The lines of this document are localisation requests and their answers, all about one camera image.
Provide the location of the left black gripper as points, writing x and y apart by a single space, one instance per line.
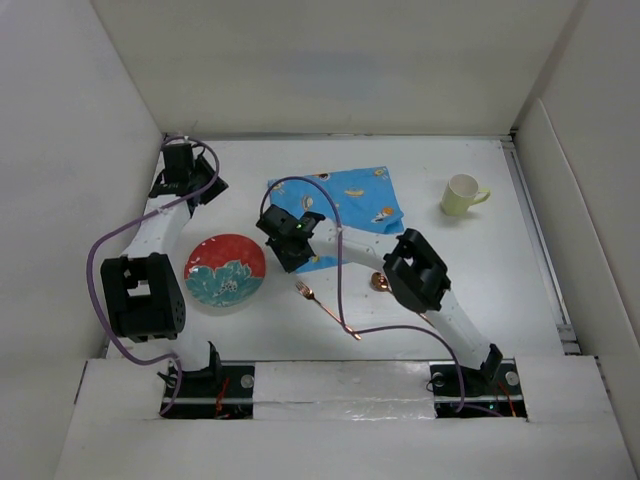
217 188

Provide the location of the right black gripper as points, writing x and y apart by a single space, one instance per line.
290 263

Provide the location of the blue space print cloth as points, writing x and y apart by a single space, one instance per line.
365 198

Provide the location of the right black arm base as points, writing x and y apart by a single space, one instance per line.
501 397

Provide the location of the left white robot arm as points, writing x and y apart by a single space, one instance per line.
145 314

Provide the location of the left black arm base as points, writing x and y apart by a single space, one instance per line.
229 397

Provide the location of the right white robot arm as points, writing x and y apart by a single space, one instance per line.
416 274

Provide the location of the rose gold fork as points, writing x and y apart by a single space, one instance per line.
309 294

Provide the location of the red teal floral plate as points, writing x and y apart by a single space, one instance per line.
223 273

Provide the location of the rose gold spoon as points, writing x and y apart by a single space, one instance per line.
380 283

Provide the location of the light green mug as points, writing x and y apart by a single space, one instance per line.
461 193

